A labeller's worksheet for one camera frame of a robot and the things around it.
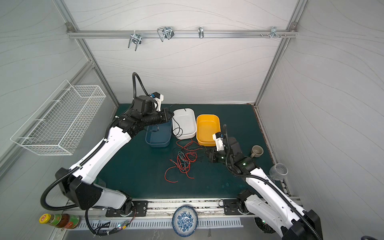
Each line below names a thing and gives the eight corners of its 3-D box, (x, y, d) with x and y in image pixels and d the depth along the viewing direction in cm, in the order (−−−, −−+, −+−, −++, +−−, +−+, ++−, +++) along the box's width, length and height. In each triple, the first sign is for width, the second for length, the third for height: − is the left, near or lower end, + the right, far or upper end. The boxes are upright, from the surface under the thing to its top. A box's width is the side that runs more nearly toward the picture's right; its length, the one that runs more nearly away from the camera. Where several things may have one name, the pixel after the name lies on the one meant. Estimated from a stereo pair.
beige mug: (252, 161, 93) (256, 157, 88) (246, 153, 97) (248, 148, 92) (262, 156, 95) (265, 151, 90) (255, 148, 99) (258, 143, 94)
